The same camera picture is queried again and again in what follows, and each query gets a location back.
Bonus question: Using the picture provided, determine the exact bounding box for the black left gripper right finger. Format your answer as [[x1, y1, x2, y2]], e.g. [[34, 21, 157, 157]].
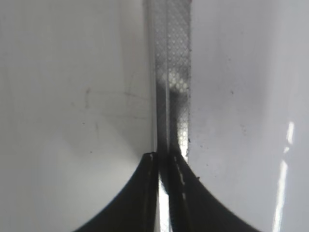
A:
[[160, 152, 257, 232]]

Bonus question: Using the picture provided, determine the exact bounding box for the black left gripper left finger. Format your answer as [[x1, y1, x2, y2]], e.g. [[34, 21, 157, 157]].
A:
[[77, 152, 158, 232]]

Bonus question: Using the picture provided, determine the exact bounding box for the white whiteboard with grey frame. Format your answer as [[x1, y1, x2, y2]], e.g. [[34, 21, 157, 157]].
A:
[[0, 0, 309, 232]]

